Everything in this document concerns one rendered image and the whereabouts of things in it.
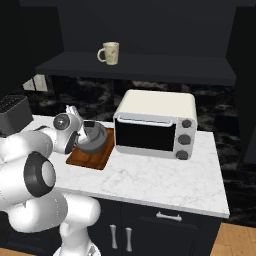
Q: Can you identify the brown wooden tray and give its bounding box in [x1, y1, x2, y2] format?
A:
[65, 127, 117, 171]

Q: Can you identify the white toaster oven door handle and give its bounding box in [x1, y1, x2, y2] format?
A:
[116, 113, 175, 128]

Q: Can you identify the black wall cabinet door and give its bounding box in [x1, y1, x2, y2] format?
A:
[225, 2, 256, 165]
[0, 0, 65, 98]

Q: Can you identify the silver cupboard door handle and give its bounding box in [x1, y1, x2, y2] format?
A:
[125, 226, 134, 253]
[109, 223, 119, 250]

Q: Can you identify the black toaster oven door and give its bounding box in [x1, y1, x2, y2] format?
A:
[114, 114, 177, 154]

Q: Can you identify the grey kettle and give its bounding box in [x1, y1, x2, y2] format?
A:
[77, 120, 109, 155]

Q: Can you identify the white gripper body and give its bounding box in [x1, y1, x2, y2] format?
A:
[65, 104, 84, 120]

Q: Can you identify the black drawer front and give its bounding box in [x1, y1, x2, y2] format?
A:
[121, 201, 222, 234]

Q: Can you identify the grey toaster oven knob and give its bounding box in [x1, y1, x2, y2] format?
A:
[177, 133, 192, 146]
[181, 118, 193, 130]
[176, 150, 190, 161]

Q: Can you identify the beige mug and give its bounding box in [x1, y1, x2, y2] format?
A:
[96, 41, 120, 66]

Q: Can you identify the black base cupboard door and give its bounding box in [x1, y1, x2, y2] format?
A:
[121, 218, 214, 256]
[87, 198, 123, 256]

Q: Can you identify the black box appliance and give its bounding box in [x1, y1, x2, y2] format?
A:
[0, 94, 35, 137]

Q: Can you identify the black wall cabinet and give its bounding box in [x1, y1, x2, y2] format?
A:
[18, 0, 238, 87]

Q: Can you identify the white toaster oven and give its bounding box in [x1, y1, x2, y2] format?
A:
[112, 88, 199, 161]

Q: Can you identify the white wall socket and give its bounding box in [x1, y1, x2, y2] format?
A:
[22, 73, 48, 92]

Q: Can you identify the silver drawer handle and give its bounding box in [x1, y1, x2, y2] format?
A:
[155, 211, 183, 223]

